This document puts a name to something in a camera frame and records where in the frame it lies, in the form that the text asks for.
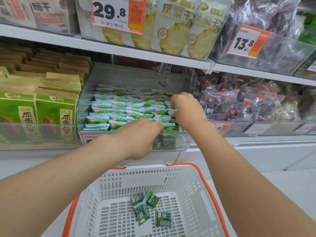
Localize white shopping basket orange rim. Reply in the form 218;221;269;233
62;162;231;237

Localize pile of red-marked dark snacks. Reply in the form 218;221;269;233
187;67;316;123

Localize small green snack packet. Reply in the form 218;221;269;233
133;202;151;226
130;193;146;206
156;211;174;229
144;190;160;209

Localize row of green paper bags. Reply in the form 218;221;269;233
0;44;92;144

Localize large orange white price tag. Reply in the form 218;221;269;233
91;0;147;35

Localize rows of green snack sachets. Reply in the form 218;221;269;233
83;84;180;150

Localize person's left hand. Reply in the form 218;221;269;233
111;118;164;161

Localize person's left forearm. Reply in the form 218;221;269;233
0;132;129;237

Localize white shelf board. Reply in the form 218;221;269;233
0;135;316;173
209;62;316;87
0;23;213;71

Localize small orange white price tag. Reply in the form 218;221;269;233
80;131;105;146
212;121;233;136

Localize person's right hand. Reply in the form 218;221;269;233
170;92;208;131

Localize pile of dark clear bags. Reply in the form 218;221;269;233
212;0;303;62

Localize bright green snack bags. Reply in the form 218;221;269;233
297;13;316;46

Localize small white price label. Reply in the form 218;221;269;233
244;122;265;135
294;122;316;135

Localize person's right forearm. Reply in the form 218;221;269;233
185;118;316;237

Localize clear plastic display bin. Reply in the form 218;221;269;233
0;122;80;150
76;63;193;152
205;118;316;136
209;0;316;76
0;0;80;36
74;0;233;61

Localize dried pineapple snack bag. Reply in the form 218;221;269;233
122;0;159;50
151;0;203;56
187;0;232;60
77;0;125;46

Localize dried strawberry snack bag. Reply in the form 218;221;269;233
0;0;37;29
28;0;72;34

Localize slotted metal shelf upright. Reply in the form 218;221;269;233
159;63;174;88

